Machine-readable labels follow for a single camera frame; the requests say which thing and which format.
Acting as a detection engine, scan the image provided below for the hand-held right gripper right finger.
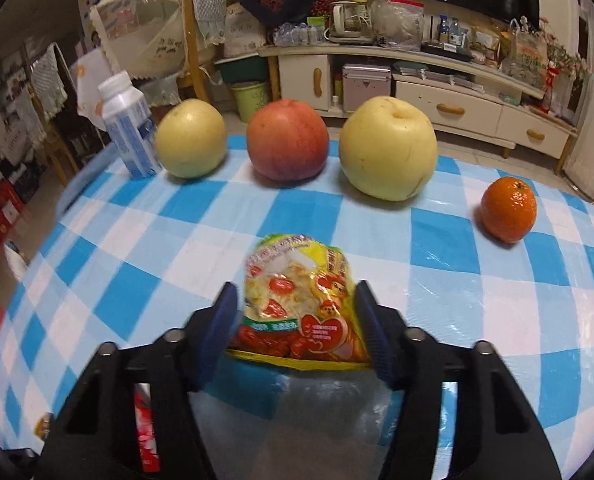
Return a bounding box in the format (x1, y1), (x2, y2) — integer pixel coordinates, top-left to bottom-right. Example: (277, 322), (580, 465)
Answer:
(353, 280), (562, 480)

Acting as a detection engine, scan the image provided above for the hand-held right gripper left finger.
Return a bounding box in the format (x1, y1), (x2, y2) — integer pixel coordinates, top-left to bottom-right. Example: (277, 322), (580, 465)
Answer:
(37, 281), (240, 480)

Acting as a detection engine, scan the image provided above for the yellow snack packet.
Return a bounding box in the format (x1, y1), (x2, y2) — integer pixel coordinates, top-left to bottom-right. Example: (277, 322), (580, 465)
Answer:
(225, 232), (372, 372)

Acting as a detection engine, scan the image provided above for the blue white checkered tablecloth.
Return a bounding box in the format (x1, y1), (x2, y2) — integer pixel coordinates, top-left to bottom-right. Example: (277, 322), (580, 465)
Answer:
(0, 132), (594, 480)

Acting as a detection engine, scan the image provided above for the orange tangerine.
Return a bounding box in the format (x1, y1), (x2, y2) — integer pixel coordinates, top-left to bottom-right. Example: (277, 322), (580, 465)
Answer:
(480, 176), (538, 245)

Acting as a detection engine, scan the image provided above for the large yellow pear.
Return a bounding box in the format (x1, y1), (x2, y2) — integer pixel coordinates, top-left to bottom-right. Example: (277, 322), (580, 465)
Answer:
(339, 96), (438, 203)

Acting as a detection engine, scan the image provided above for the small yellow pear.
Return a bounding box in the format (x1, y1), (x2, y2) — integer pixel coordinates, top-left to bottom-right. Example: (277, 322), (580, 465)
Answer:
(155, 99), (228, 180)

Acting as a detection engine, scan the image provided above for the red apple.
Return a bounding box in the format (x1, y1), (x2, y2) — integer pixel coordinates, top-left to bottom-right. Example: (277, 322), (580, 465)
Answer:
(246, 99), (330, 182)

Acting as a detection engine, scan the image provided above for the white and blue drink bottle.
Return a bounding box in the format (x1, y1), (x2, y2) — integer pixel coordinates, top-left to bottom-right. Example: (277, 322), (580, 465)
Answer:
(98, 71), (162, 181)

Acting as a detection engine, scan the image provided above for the green plastic bin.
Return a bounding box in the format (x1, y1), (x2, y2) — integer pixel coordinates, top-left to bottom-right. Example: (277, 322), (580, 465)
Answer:
(229, 80), (272, 124)

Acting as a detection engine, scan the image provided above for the silver metal case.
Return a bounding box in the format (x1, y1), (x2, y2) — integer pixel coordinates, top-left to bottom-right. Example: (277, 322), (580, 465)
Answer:
(342, 63), (393, 114)

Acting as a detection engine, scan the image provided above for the cream tv cabinet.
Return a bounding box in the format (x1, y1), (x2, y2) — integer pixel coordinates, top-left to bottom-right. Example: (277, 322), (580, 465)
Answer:
(258, 42), (580, 162)

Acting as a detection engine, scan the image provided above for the orange printed white cloth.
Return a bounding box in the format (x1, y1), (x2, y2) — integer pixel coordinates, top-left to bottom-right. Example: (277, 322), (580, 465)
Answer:
(73, 50), (124, 134)

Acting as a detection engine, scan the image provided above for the wooden chair with knitted cover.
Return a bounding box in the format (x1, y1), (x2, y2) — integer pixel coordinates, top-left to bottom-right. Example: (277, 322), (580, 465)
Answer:
(26, 42), (84, 187)

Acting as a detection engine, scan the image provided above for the clear plastic bag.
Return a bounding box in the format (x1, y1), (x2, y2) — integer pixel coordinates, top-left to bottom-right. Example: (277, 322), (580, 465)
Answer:
(369, 0), (424, 51)

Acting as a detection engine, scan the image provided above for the white electric kettle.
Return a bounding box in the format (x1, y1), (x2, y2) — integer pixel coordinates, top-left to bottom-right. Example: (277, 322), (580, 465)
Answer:
(329, 0), (374, 44)

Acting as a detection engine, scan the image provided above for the wooden chair with green cover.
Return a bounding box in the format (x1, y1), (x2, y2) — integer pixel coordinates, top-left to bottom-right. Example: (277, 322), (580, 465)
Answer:
(182, 0), (228, 104)

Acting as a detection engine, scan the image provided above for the mesh food cover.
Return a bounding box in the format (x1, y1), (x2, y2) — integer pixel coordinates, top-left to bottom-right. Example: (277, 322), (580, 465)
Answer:
(89, 0), (186, 82)

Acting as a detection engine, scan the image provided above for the white printed plastic bag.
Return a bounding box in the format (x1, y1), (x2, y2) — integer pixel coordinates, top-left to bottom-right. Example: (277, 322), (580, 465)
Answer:
(502, 18), (550, 79)

